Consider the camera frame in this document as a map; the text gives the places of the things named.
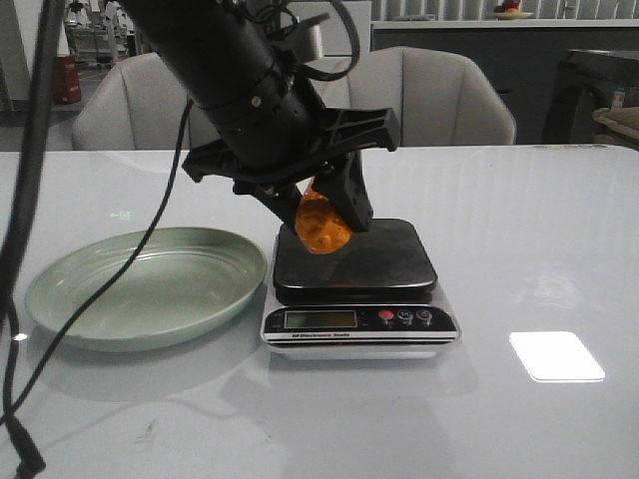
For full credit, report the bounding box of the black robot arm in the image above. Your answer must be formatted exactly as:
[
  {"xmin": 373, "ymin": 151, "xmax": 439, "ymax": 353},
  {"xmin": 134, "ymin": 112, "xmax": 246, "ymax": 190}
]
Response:
[{"xmin": 123, "ymin": 1, "xmax": 399, "ymax": 233}]

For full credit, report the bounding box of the orange corn cob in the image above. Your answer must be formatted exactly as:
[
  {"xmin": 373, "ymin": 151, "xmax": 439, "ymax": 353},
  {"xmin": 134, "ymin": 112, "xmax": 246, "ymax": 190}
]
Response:
[{"xmin": 295, "ymin": 179, "xmax": 352, "ymax": 254}]

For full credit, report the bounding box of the dark grey counter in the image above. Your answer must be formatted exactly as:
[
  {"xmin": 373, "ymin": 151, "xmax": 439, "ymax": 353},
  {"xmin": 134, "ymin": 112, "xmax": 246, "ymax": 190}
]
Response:
[{"xmin": 372, "ymin": 19, "xmax": 638, "ymax": 144}]

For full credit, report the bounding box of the grey upholstered chair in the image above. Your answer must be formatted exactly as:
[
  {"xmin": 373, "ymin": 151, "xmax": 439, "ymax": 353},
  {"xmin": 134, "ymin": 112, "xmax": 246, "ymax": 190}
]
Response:
[
  {"xmin": 317, "ymin": 46, "xmax": 516, "ymax": 147},
  {"xmin": 71, "ymin": 53, "xmax": 190, "ymax": 151}
]

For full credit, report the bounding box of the grey upholstered chair left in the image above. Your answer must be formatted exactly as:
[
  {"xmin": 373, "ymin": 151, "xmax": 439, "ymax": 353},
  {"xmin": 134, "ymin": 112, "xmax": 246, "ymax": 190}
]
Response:
[{"xmin": 71, "ymin": 53, "xmax": 190, "ymax": 151}]

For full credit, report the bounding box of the grey upholstered chair right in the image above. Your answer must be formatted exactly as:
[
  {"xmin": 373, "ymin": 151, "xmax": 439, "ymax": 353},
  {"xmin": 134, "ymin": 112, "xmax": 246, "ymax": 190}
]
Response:
[{"xmin": 317, "ymin": 46, "xmax": 516, "ymax": 147}]

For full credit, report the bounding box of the pale green round plate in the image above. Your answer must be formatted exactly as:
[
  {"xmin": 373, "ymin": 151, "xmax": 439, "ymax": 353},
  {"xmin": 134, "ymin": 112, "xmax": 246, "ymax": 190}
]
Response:
[{"xmin": 25, "ymin": 228, "xmax": 268, "ymax": 352}]

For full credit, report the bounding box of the black cable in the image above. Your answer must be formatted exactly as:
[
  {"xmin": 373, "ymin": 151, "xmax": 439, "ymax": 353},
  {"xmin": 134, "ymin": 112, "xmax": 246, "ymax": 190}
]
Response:
[{"xmin": 0, "ymin": 0, "xmax": 196, "ymax": 476}]

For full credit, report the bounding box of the red bin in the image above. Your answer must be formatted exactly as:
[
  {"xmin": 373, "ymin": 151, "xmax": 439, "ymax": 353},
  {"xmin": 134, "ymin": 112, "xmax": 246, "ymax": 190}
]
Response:
[{"xmin": 53, "ymin": 55, "xmax": 82, "ymax": 105}]

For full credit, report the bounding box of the black silver kitchen scale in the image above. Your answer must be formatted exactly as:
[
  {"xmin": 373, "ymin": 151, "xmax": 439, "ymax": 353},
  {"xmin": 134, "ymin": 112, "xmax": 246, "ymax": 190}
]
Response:
[{"xmin": 261, "ymin": 219, "xmax": 461, "ymax": 359}]

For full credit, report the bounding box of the fruit bowl on counter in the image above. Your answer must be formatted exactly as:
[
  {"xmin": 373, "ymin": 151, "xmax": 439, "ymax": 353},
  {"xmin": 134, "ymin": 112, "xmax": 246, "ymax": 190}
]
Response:
[{"xmin": 492, "ymin": 0, "xmax": 534, "ymax": 20}]

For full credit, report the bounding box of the beige cushion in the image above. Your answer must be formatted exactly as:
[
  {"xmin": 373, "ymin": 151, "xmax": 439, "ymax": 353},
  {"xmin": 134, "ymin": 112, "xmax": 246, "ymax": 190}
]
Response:
[{"xmin": 592, "ymin": 107, "xmax": 639, "ymax": 150}]

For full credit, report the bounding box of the white drawer cabinet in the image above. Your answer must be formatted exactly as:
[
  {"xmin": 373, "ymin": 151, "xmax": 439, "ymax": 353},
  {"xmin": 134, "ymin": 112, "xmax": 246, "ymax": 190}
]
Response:
[{"xmin": 289, "ymin": 1, "xmax": 372, "ymax": 58}]

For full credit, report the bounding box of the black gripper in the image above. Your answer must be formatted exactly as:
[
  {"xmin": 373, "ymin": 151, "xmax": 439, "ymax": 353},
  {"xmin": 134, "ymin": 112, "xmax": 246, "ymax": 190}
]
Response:
[{"xmin": 181, "ymin": 48, "xmax": 399, "ymax": 236}]

